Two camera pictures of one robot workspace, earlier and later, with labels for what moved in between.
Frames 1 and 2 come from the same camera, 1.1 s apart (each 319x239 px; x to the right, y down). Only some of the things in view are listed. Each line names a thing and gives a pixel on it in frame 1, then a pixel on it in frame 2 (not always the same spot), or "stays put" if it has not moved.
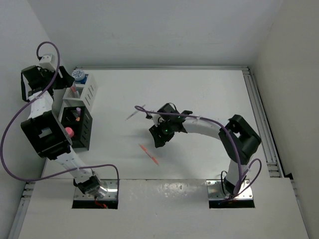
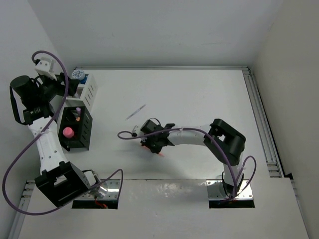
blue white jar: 79,76 stays put
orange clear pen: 147,152 → 148,149
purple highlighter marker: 79,109 stays put
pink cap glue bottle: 70,131 stays put
